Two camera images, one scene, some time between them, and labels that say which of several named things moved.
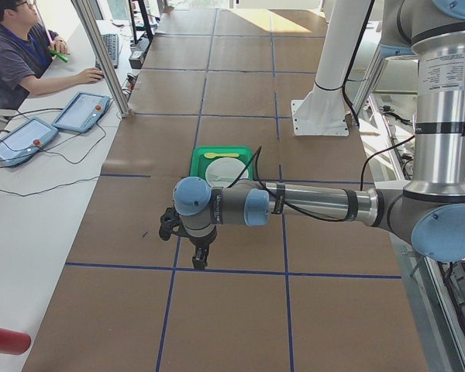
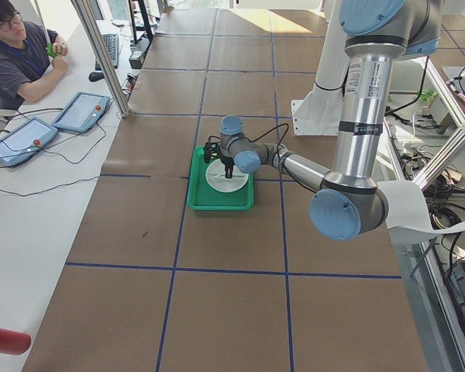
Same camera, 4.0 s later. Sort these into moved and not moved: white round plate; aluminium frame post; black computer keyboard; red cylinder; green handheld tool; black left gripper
Moved: black left gripper; green handheld tool
Not moved: aluminium frame post; white round plate; red cylinder; black computer keyboard
